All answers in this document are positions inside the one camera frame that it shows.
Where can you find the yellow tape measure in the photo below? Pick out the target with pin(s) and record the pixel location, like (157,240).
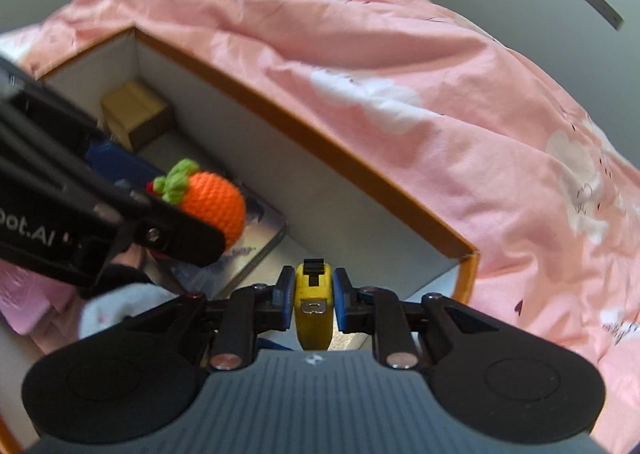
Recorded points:
(312,324)

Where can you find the orange crochet fruit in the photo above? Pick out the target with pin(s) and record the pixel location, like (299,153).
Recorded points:
(215,204)

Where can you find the pink printed blanket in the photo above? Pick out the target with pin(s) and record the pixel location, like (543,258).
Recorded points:
(450,109)

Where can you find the orange cardboard box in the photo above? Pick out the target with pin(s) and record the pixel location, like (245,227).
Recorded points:
(300,174)

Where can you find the brown cardboard box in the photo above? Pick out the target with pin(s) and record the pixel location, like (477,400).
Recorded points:
(135,109)

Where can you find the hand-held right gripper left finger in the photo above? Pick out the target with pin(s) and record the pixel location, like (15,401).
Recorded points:
(285,299)

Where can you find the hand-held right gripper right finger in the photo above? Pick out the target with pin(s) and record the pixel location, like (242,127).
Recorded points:
(342,299)

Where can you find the black and white panda plush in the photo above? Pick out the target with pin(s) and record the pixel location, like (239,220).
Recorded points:
(115,304)

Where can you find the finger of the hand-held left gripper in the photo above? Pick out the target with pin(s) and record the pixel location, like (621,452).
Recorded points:
(125,161)
(190,241)

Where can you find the pink mini backpack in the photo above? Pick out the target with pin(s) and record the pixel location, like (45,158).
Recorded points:
(30,304)

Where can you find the photo book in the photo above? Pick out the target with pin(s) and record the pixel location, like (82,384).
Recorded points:
(260,229)

